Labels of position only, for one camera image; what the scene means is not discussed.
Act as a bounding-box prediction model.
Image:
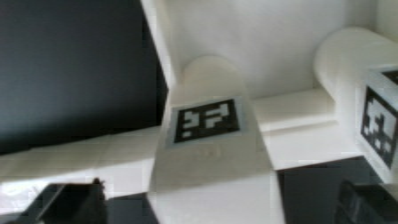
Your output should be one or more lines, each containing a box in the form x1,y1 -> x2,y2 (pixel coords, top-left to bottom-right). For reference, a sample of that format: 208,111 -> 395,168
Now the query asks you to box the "white chair seat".
139,0 -> 398,134

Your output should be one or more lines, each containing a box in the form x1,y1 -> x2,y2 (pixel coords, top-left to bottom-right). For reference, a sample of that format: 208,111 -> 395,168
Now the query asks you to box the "white front fence rail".
0,122 -> 361,215

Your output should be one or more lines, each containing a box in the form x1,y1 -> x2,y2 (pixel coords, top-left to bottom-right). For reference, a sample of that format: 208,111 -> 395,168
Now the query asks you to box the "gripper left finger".
11,179 -> 107,224

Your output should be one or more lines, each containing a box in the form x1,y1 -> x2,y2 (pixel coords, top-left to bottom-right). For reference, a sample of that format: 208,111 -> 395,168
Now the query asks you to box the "white chair leg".
315,27 -> 398,183

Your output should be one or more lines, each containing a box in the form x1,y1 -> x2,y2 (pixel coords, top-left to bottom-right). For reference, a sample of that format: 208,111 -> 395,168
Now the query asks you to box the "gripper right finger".
334,181 -> 398,224

